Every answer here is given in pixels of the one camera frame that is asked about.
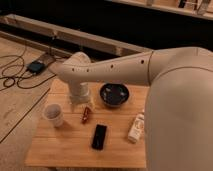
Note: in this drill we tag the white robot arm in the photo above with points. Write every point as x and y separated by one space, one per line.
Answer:
178 107

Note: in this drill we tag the red candy wrapper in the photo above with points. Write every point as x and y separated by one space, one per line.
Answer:
86 113

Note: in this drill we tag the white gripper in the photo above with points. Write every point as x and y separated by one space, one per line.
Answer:
80 94

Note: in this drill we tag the white paper cup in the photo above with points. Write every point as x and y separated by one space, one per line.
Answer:
53 114

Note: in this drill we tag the long wooden beam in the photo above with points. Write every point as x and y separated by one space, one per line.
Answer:
77 37

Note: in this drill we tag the dark round bowl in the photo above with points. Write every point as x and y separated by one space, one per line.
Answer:
114 95

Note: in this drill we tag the black rectangular eraser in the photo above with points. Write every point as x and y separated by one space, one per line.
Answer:
99 137

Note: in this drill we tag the blue power adapter box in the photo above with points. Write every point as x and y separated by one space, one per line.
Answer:
40 64

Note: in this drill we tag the white small bottle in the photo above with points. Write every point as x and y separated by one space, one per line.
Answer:
136 129

